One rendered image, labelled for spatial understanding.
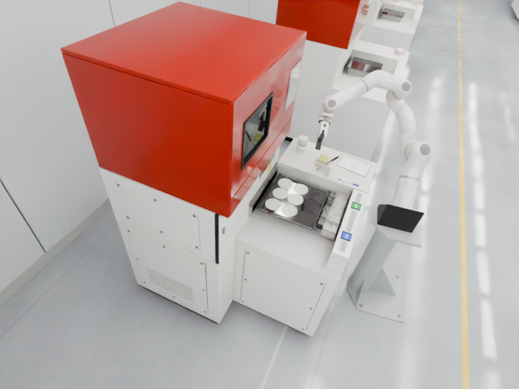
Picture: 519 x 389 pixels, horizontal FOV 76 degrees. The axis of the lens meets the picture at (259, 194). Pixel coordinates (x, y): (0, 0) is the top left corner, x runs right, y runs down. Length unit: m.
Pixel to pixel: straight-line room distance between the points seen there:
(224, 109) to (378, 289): 2.16
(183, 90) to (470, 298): 2.83
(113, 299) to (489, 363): 2.76
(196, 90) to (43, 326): 2.14
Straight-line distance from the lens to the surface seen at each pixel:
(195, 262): 1.96
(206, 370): 2.48
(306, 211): 2.05
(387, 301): 2.94
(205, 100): 1.20
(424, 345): 2.91
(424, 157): 2.20
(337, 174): 2.27
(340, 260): 1.85
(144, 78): 1.32
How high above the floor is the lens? 2.37
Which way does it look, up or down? 44 degrees down
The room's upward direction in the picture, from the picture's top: 7 degrees clockwise
